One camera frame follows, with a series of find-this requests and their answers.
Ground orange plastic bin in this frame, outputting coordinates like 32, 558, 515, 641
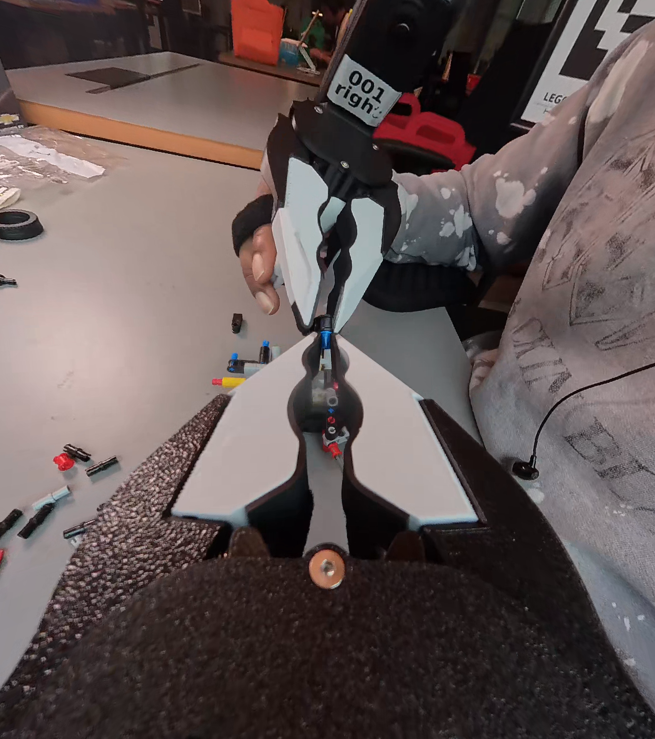
230, 0, 286, 66

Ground clear plastic bag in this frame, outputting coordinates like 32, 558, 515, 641
0, 125, 110, 187

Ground black table mat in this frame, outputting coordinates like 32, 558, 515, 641
66, 63, 202, 97

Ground black earphone with cable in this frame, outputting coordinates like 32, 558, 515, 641
509, 349, 655, 482

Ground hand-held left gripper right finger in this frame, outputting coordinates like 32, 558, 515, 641
332, 334, 487, 558

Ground red plastic object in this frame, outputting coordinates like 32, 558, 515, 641
373, 92, 478, 174

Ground black office chair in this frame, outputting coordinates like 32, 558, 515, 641
362, 257, 528, 343

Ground person's right forearm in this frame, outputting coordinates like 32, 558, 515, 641
385, 153, 589, 273

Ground scattered small brick pieces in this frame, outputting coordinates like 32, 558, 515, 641
0, 443, 120, 613

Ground black rubber toy tire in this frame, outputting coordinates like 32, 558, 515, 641
0, 208, 46, 242

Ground black white printed board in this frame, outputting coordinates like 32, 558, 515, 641
509, 0, 655, 129

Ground person's right hand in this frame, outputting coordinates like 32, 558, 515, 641
239, 222, 283, 316

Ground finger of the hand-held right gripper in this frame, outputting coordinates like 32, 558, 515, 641
319, 195, 387, 334
272, 156, 334, 337

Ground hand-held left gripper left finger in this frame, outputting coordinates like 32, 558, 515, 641
170, 334, 320, 558

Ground person's grey printed sweatshirt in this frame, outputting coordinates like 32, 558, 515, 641
468, 12, 655, 739

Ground toy brick engine model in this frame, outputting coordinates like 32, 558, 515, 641
212, 341, 353, 463

